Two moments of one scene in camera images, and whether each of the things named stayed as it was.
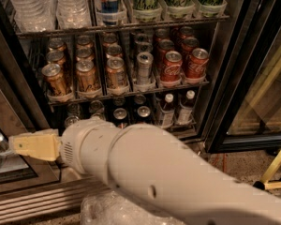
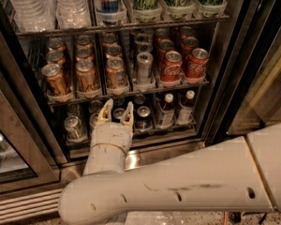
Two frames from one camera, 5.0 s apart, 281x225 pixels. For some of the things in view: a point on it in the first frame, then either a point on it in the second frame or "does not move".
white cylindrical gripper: [75, 144] to [111, 134]
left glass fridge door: [13, 172] does not move
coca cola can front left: [171, 67] does not move
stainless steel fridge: [208, 64] does not move
